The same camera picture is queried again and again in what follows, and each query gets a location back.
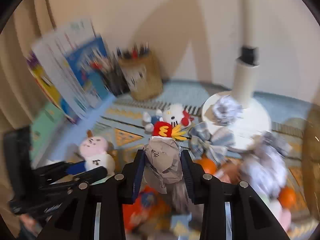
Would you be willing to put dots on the dark mesh pen holder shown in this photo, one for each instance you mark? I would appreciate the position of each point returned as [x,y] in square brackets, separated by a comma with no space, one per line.
[113,80]

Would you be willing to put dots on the large crumpled white paper ball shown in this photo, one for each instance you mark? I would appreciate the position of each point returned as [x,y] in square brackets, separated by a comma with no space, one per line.
[265,160]

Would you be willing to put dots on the bunch of coloured pens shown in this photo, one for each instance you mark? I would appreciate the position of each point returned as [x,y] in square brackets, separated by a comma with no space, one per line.
[135,51]
[102,66]

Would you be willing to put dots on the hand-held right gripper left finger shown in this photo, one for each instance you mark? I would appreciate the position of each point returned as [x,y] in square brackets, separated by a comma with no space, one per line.
[136,180]

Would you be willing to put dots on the orange blue plush toy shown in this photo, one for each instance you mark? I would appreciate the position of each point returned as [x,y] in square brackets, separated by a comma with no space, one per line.
[145,205]

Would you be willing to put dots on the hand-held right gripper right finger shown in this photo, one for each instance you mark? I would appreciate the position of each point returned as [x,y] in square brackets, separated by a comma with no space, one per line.
[188,180]

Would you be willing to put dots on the crumpled plaid paper ball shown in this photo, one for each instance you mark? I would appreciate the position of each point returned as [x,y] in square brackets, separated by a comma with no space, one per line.
[207,140]

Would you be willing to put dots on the yellow purple book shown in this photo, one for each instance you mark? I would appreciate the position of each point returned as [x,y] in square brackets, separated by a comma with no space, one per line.
[47,85]

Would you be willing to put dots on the beige curtain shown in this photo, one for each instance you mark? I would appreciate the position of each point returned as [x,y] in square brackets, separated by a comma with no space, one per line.
[22,55]

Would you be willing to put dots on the teal pad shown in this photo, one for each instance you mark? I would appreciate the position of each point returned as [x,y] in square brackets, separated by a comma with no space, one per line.
[47,125]

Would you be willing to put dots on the orange fruit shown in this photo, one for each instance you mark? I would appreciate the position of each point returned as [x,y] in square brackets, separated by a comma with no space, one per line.
[207,166]
[287,197]

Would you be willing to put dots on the tan pen holder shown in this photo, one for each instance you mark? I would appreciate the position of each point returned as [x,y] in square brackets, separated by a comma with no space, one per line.
[145,80]

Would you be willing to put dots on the white booklet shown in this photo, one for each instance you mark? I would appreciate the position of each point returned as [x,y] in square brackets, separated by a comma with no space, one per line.
[57,62]

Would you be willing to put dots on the pink white bunny plush toy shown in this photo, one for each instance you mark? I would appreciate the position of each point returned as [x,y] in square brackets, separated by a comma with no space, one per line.
[96,147]

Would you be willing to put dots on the red fries plush toy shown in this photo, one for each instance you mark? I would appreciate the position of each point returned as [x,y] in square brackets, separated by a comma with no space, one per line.
[160,130]

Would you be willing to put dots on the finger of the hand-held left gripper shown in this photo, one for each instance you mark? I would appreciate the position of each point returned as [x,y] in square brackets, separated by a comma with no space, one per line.
[95,173]
[75,168]

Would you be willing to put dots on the white cat plush toy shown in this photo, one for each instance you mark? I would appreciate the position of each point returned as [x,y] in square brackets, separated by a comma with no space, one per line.
[172,116]

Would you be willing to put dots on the woven wicker basket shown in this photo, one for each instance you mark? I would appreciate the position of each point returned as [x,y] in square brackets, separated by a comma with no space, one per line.
[313,155]

